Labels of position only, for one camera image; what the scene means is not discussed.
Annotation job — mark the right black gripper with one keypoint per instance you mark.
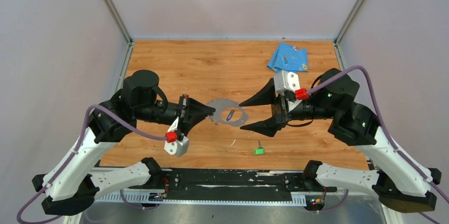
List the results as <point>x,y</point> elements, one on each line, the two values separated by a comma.
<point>264,96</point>

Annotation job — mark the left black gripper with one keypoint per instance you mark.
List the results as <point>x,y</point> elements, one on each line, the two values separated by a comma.
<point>197,112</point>

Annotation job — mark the key with blue tag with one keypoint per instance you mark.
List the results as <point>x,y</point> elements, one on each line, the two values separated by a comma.
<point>230,115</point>

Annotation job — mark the key with green tag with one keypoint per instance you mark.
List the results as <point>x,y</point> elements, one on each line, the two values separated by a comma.
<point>259,150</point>

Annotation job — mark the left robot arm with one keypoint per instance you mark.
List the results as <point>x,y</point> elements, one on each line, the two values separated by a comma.
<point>71,187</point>

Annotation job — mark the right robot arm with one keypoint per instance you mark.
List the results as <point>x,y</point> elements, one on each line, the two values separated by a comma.
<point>398,181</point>

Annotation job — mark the folded blue cloth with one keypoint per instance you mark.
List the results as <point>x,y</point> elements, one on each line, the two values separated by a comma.
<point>289,58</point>

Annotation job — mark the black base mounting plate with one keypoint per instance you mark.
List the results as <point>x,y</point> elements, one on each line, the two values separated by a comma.
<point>233,184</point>

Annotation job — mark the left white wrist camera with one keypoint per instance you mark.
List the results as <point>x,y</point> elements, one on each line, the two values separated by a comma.
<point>177,142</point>

